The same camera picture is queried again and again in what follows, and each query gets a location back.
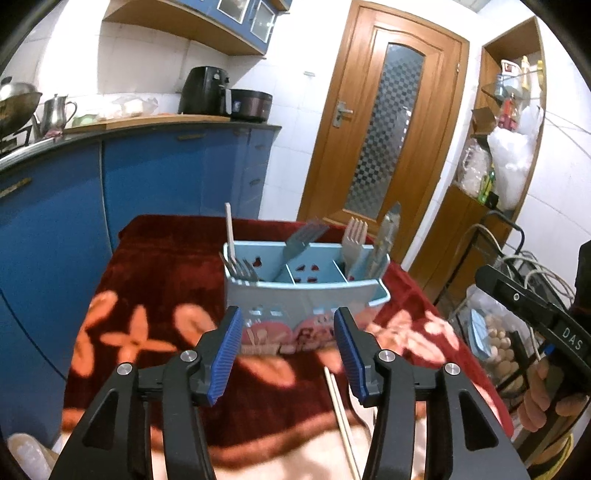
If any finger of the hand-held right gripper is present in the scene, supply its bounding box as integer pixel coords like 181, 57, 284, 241
474, 264, 555, 334

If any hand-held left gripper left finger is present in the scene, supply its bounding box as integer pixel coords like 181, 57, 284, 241
48, 306, 244, 480

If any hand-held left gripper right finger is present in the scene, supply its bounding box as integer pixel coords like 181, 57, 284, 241
333, 307, 532, 480

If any light blue utensil box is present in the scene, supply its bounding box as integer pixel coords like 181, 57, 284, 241
221, 239, 391, 356

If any small silver fork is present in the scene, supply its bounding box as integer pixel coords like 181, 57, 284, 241
226, 257, 260, 282

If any beige fork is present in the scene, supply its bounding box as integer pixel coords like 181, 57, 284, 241
342, 216, 370, 280

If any silver table knife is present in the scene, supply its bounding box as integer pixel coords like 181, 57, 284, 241
366, 201, 403, 280

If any large silver fork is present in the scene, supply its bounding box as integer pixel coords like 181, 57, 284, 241
283, 216, 330, 265

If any white chopstick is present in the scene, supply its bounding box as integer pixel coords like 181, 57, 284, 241
224, 202, 239, 260

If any person's right hand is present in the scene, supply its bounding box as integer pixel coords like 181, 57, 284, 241
516, 357, 579, 433

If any blue face mask box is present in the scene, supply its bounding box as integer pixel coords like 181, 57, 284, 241
469, 308, 493, 359

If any black metal cart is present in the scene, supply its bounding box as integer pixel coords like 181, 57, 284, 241
450, 209, 591, 417

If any clear plastic bag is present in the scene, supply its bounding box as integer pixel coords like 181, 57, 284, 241
462, 285, 533, 398

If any wooden chopstick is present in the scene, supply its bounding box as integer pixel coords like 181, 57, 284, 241
328, 366, 363, 480
323, 367, 359, 480

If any wooden shelf unit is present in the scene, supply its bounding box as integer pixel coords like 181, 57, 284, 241
406, 17, 546, 306

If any red floral blanket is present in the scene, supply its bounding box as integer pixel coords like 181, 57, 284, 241
9, 214, 516, 480

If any white plastic bag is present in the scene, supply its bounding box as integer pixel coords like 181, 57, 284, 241
486, 103, 544, 211

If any wooden door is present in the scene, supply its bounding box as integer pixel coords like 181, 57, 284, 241
297, 0, 470, 274

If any brown cardboard box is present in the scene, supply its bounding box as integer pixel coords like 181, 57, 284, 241
470, 107, 502, 137

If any dark rice cooker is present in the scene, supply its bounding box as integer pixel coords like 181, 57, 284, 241
229, 89, 273, 123

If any plastic wrapped food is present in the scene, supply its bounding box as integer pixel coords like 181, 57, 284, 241
110, 94, 160, 119

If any black air fryer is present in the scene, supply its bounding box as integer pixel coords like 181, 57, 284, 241
178, 65, 232, 116

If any gas stove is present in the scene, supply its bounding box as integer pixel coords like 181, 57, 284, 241
0, 126, 43, 158

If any steel kettle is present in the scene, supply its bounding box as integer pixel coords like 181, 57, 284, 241
40, 93, 79, 133

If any steel wok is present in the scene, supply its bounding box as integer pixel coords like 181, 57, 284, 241
0, 76, 44, 140

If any white cable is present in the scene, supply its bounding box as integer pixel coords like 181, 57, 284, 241
479, 225, 579, 365

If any metal door handle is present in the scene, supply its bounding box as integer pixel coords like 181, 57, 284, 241
333, 100, 354, 129

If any blue wall cabinet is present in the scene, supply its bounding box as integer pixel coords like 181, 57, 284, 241
102, 0, 293, 57

